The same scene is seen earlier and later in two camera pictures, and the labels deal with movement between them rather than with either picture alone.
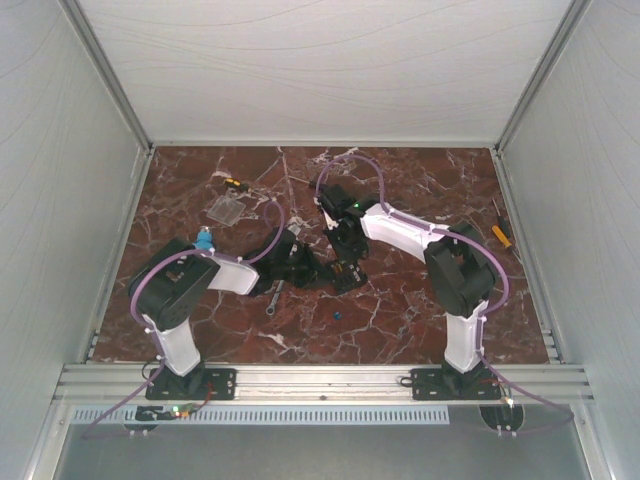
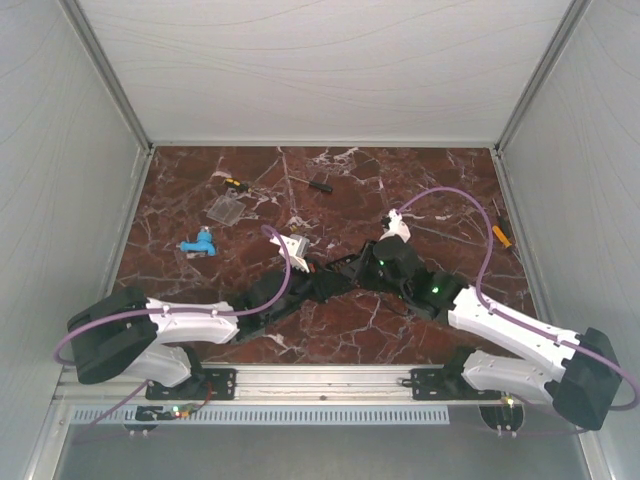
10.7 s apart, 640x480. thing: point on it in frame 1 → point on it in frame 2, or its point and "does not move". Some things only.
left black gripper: [313, 269] → [324, 283]
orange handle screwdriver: [501, 236] does not move
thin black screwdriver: [502, 221] does not move
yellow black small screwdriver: [237, 184] does not move
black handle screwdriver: [311, 182] does not move
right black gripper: [347, 255] → [368, 259]
